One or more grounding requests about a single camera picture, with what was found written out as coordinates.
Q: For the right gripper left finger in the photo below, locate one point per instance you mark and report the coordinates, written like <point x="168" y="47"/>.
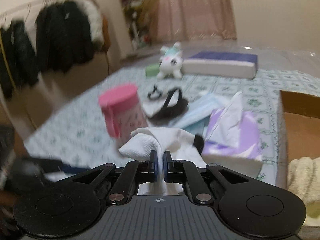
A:
<point x="131" y="176"/>

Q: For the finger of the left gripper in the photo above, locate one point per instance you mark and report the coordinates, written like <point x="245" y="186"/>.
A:
<point x="69" y="169"/>

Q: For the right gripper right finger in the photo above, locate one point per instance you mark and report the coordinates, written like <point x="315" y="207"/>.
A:
<point x="192" y="179"/>

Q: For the white sock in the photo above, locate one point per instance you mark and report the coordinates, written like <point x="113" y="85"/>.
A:
<point x="178" y="142"/>

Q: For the blue face mask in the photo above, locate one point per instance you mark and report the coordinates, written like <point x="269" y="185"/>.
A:
<point x="196" y="118"/>

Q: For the black eye mask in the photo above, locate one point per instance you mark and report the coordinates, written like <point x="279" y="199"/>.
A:
<point x="171" y="105"/>

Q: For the yellow towel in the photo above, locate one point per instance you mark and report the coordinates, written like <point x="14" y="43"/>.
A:
<point x="303" y="181"/>

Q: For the pink cup with lid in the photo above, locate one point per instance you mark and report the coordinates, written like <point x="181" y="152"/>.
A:
<point x="122" y="111"/>

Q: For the purple tissue pack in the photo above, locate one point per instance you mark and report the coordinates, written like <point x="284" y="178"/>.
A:
<point x="232" y="139"/>

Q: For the small green box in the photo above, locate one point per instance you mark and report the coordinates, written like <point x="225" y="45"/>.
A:
<point x="152" y="70"/>

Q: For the white bunny plush toy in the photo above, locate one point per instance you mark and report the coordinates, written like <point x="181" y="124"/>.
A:
<point x="171" y="61"/>

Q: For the blue and white flat box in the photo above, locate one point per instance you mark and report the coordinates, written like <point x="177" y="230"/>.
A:
<point x="226" y="64"/>

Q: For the brown cardboard box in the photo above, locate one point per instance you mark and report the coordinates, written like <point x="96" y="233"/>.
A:
<point x="298" y="130"/>

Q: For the black jacket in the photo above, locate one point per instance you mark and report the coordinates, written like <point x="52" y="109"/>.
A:
<point x="63" y="39"/>

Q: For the orange brown jacket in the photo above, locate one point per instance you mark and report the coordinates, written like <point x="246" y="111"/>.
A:
<point x="107" y="41"/>

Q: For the white puffer jacket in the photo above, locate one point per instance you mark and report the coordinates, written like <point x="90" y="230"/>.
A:
<point x="95" y="20"/>

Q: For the pink curtain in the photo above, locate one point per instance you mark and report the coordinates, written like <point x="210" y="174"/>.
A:
<point x="186" y="20"/>

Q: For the wooden bookshelf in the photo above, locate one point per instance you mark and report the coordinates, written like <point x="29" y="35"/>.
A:
<point x="138" y="16"/>

